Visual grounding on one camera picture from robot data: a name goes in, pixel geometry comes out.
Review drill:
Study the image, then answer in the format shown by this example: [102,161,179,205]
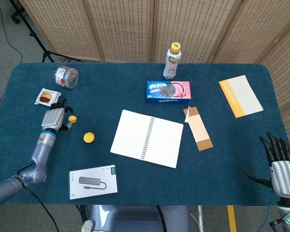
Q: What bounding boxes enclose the yellow eggshell cup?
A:
[83,132,95,144]

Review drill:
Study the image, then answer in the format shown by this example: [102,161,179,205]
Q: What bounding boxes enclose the black tripod stand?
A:
[9,0,82,63]

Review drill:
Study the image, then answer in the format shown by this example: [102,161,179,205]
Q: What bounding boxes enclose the white drink bottle yellow cap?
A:
[162,42,182,80]

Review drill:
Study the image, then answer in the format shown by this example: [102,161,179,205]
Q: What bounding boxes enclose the open spiral notebook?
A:
[110,109,184,169]

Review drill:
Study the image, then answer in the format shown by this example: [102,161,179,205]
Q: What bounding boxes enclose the brown bookmark with tassel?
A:
[183,105,214,152]

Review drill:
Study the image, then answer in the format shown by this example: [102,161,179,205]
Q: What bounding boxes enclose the white USB hub box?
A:
[68,164,118,201]

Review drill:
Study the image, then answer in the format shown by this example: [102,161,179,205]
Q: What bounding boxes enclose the blue pink Oreo box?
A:
[145,80,191,105]

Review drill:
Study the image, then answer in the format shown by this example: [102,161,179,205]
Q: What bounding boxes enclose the yellow beige booklet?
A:
[218,74,264,119]

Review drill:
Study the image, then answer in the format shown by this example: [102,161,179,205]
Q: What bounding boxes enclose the white snack packet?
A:
[34,87,62,107]

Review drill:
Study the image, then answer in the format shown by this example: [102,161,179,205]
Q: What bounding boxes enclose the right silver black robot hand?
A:
[245,131,290,199]

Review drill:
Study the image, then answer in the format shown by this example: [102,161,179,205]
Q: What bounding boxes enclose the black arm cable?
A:
[16,163,61,232]

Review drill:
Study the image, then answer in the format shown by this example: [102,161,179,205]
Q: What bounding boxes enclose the dark blue tablecloth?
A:
[0,62,285,206]

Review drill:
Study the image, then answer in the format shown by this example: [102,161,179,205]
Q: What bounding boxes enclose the thin black floor cable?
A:
[0,0,23,64]

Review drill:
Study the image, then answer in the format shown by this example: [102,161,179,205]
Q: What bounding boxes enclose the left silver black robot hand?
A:
[41,98,74,133]

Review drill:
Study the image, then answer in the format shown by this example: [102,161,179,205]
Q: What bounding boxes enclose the yellow floor tape strip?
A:
[227,205,238,232]

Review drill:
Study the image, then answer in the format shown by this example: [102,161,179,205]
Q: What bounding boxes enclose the grey robot torso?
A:
[81,204,191,232]

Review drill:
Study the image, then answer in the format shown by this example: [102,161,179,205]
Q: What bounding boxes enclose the clear jar of binder clips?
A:
[54,65,79,89]

